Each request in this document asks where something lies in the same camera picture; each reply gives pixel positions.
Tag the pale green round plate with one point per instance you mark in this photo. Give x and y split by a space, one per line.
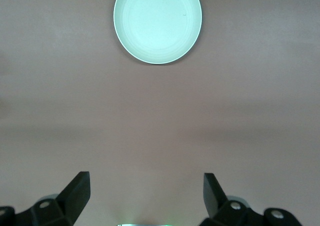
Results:
157 23

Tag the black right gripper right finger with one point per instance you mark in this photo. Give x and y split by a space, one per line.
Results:
215 198

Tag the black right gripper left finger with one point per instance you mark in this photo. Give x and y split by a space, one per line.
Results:
72 201

